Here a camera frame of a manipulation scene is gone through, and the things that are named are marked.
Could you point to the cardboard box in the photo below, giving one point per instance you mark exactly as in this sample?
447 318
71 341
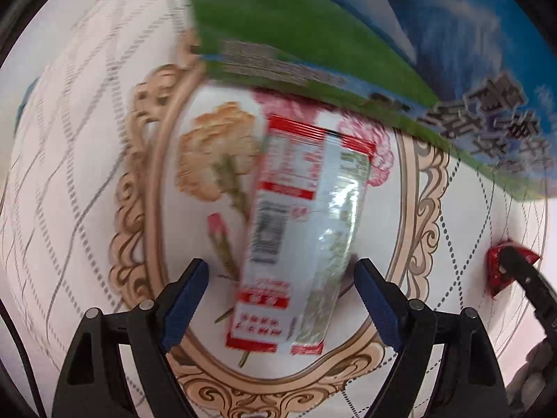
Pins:
283 17

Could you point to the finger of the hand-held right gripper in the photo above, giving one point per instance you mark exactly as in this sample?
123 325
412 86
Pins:
533 285

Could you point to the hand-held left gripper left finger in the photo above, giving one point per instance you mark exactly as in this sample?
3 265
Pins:
187 305

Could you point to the floral printed bed mat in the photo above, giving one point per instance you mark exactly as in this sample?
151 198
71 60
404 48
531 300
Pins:
87 139

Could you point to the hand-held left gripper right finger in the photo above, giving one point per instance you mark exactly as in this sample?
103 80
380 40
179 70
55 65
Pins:
378 309

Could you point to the red white snack packet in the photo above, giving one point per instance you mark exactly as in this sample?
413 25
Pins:
283 209

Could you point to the small red snack packet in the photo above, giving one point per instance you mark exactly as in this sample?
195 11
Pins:
494 265

